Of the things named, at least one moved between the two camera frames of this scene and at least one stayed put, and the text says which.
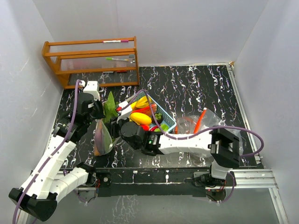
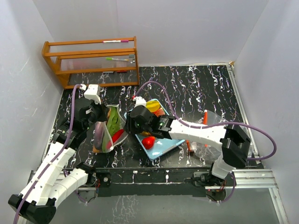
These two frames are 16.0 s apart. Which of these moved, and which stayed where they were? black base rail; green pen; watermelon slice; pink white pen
Moved: watermelon slice
Stayed: black base rail; green pen; pink white pen
